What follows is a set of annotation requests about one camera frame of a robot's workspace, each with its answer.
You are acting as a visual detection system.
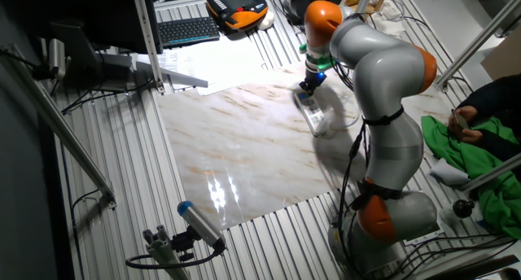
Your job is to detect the person's right hand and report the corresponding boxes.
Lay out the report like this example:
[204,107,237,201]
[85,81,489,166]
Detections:
[454,105,480,125]

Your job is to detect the short aluminium profile post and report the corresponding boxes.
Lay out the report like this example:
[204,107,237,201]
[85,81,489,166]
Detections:
[142,225,190,280]

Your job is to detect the grey flat metal bar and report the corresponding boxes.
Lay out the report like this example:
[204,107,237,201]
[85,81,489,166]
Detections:
[135,61,210,90]

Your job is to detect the black floor cables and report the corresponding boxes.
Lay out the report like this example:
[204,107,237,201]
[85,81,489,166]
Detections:
[388,230,521,280]

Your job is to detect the dark smartphone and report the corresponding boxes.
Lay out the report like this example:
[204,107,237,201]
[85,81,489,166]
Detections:
[451,108,471,131]

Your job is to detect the black computer keyboard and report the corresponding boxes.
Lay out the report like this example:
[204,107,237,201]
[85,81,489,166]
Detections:
[156,15,221,50]

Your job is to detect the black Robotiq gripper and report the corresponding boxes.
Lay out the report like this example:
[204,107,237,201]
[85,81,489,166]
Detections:
[298,69,328,98]

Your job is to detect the silver camera with blue end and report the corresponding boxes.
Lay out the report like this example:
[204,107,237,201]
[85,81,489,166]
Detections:
[177,200,227,252]

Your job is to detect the black monitor stand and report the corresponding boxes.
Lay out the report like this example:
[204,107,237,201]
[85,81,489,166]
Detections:
[50,21,136,93]

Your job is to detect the long diagonal aluminium beam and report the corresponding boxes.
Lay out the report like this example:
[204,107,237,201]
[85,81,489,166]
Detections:
[0,43,118,210]

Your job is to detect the black computer monitor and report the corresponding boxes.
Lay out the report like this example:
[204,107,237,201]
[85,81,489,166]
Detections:
[0,0,164,55]

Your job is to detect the black round knob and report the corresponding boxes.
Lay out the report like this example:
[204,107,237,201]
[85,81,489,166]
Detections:
[452,199,476,220]

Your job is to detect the white printed paper sheets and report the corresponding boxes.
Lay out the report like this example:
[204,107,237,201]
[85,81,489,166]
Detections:
[156,35,278,97]

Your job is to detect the person's left forearm dark sleeve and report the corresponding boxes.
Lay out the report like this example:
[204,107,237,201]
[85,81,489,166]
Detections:
[476,127,521,164]

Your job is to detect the marble pattern table sheet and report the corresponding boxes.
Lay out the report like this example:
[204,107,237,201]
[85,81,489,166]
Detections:
[156,59,453,231]

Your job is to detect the black camera clamp mount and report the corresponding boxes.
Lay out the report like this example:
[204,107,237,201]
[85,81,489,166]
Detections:
[170,225,201,263]

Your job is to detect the black camera cable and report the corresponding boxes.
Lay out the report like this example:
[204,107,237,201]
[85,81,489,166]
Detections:
[125,247,225,270]

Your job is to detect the person's left hand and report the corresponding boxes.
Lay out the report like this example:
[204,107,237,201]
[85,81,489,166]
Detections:
[447,124,486,145]

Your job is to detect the upright aluminium frame beam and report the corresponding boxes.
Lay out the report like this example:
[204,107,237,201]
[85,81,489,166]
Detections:
[130,0,166,95]

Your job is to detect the brown cardboard sheet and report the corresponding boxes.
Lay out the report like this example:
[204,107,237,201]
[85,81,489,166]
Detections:
[480,34,521,79]

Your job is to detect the slanted aluminium frame beam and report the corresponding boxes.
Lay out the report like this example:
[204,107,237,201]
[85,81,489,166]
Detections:
[435,0,521,90]

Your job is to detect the white power strip cable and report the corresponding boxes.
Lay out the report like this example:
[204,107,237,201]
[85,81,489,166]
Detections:
[325,107,361,135]

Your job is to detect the green cloth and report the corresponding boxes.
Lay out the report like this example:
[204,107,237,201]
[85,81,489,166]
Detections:
[420,114,521,239]

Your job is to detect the small silver camera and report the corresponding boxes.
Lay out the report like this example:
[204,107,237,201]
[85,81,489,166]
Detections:
[47,37,68,80]

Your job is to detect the short slanted aluminium beam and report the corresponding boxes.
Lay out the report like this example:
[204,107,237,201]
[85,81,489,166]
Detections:
[462,152,521,192]

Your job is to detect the person's right forearm dark sleeve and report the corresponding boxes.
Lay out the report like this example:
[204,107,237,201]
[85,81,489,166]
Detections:
[458,73,521,123]

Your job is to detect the thin black desk cables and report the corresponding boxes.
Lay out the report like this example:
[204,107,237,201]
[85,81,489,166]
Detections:
[59,77,156,115]

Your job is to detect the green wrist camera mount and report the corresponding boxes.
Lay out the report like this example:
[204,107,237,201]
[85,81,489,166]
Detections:
[299,42,337,72]

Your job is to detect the white folded cloth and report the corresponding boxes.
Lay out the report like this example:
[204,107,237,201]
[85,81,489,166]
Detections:
[428,157,471,187]

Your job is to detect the orange black teach pendant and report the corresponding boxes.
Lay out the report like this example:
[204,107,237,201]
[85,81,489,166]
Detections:
[205,0,269,32]

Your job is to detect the white four-switch power strip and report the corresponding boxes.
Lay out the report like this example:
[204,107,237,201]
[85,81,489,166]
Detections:
[293,89,332,138]

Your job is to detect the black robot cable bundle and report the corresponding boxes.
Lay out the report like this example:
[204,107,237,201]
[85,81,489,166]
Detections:
[332,59,392,273]

